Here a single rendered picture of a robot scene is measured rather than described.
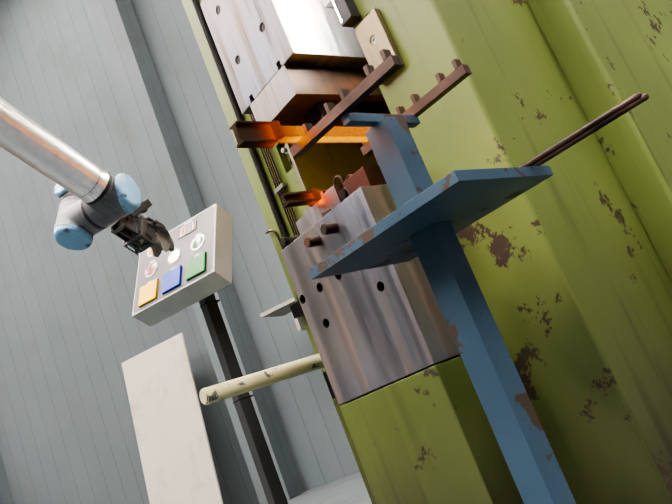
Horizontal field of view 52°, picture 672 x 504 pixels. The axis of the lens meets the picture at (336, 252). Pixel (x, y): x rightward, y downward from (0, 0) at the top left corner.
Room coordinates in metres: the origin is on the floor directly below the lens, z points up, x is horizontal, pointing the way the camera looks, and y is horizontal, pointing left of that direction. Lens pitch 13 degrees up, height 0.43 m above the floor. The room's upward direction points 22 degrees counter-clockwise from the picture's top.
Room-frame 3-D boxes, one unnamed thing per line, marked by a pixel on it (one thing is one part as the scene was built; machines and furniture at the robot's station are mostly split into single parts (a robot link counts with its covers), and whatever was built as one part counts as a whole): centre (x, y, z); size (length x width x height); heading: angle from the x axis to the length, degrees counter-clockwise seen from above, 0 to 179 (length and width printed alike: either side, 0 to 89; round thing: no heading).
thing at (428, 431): (1.88, -0.19, 0.23); 0.56 x 0.38 x 0.47; 132
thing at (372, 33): (1.63, -0.30, 1.27); 0.09 x 0.02 x 0.17; 42
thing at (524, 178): (1.28, -0.18, 0.71); 0.40 x 0.30 x 0.02; 45
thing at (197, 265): (1.98, 0.40, 1.01); 0.07 x 0.05 x 0.07; 67
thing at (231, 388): (1.97, 0.31, 0.62); 0.44 x 0.05 x 0.05; 132
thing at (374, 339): (1.88, -0.19, 0.69); 0.56 x 0.38 x 0.45; 132
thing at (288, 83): (1.91, -0.15, 1.32); 0.42 x 0.20 x 0.10; 132
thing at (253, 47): (1.88, -0.18, 1.56); 0.42 x 0.39 x 0.40; 132
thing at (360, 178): (1.68, -0.16, 0.95); 0.12 x 0.09 x 0.07; 132
